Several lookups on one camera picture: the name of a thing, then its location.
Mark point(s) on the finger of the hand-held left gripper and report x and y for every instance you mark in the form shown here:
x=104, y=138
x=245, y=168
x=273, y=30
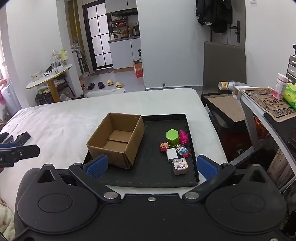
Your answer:
x=9, y=145
x=27, y=151

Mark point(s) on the black framed glass door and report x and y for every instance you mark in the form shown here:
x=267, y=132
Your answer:
x=86, y=34

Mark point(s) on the white plug charger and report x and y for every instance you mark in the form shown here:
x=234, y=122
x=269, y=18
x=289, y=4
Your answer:
x=171, y=154

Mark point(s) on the white kitchen cabinet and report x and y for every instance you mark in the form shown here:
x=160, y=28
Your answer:
x=122, y=53

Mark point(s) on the grey drawer unit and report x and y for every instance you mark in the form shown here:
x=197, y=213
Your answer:
x=291, y=69

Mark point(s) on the black slipper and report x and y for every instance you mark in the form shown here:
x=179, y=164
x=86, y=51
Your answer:
x=101, y=85
x=91, y=86

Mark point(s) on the white socket box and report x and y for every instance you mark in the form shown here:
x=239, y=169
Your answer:
x=36, y=76

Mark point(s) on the pink white plush toy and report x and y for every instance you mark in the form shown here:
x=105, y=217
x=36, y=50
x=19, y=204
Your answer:
x=2, y=82

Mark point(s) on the clear glass jar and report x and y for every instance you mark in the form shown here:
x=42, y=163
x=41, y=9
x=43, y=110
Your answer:
x=55, y=60

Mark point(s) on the printed desk mat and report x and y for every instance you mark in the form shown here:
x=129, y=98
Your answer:
x=266, y=102

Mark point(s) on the yellow label bottle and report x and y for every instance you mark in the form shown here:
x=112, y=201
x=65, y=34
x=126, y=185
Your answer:
x=64, y=56

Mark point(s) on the brown cardboard box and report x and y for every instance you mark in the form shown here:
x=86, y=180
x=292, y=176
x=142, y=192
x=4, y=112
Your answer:
x=136, y=141

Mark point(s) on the brown-haired doll figurine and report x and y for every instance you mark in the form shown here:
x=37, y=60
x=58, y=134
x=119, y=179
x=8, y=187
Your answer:
x=164, y=146

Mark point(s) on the round yellow-edged table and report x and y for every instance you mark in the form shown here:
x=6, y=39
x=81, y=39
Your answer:
x=53, y=91

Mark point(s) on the pink plastic toy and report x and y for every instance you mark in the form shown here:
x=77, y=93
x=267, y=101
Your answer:
x=184, y=138

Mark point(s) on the grey rabbit cube toy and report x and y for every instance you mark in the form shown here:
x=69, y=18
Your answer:
x=180, y=166

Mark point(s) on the black side table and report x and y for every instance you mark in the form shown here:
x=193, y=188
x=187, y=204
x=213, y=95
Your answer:
x=222, y=104

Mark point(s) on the green hexagonal block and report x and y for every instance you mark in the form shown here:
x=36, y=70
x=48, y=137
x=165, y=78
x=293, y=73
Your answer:
x=172, y=138

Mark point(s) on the grey chair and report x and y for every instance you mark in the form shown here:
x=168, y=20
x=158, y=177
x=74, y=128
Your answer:
x=222, y=64

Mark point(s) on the pink white bottle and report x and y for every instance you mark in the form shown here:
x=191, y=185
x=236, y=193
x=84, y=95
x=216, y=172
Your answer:
x=279, y=88

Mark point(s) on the blue red figurine with mug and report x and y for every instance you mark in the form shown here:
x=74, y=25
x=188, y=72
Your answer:
x=183, y=151

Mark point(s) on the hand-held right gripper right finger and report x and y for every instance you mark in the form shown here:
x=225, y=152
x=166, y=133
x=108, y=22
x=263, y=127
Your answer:
x=207, y=169

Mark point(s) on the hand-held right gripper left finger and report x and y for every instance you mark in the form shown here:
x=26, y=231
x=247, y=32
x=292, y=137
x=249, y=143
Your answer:
x=96, y=166

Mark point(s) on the yellow slipper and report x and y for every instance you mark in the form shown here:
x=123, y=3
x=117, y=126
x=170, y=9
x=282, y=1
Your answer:
x=118, y=84
x=109, y=82

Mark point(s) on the orange carton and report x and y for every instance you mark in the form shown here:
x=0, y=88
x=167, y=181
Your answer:
x=138, y=69

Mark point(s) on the white desk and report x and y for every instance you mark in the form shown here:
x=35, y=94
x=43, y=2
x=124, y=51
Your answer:
x=248, y=98

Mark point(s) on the black tray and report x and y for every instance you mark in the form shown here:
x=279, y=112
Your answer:
x=152, y=166

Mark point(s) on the yellow white can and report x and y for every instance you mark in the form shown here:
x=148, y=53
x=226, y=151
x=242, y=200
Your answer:
x=225, y=85

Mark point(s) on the hanging black jackets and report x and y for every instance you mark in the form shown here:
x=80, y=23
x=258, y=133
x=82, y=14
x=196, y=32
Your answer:
x=217, y=14

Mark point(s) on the dark cloth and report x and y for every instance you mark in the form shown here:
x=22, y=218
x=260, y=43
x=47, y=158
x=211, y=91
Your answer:
x=20, y=138

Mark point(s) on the green wipes packet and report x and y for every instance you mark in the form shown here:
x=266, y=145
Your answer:
x=291, y=95

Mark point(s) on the white standing fan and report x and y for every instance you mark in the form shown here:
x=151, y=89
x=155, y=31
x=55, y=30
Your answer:
x=78, y=49

